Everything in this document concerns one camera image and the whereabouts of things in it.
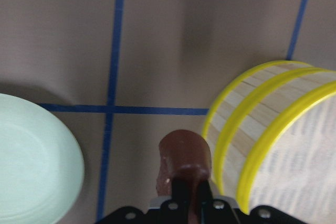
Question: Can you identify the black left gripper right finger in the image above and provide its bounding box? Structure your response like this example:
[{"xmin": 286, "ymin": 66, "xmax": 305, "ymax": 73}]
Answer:
[{"xmin": 198, "ymin": 180, "xmax": 213, "ymax": 223}]

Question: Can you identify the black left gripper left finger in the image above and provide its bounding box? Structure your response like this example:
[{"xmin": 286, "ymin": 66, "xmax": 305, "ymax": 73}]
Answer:
[{"xmin": 171, "ymin": 178, "xmax": 194, "ymax": 223}]

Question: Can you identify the brown bun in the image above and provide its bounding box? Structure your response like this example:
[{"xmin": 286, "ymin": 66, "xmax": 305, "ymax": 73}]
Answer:
[{"xmin": 156, "ymin": 130, "xmax": 212, "ymax": 223}]

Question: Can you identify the yellow steamer layer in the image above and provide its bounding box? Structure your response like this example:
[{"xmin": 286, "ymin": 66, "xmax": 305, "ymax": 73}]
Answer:
[
  {"xmin": 206, "ymin": 64, "xmax": 335, "ymax": 223},
  {"xmin": 202, "ymin": 60, "xmax": 321, "ymax": 186}
]

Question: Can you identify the white steamer cloth liner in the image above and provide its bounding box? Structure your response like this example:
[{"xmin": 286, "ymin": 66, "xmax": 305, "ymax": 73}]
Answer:
[{"xmin": 249, "ymin": 97, "xmax": 335, "ymax": 223}]

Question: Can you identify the pale green plate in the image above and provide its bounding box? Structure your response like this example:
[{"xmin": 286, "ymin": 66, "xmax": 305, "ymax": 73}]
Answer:
[{"xmin": 1, "ymin": 94, "xmax": 85, "ymax": 223}]

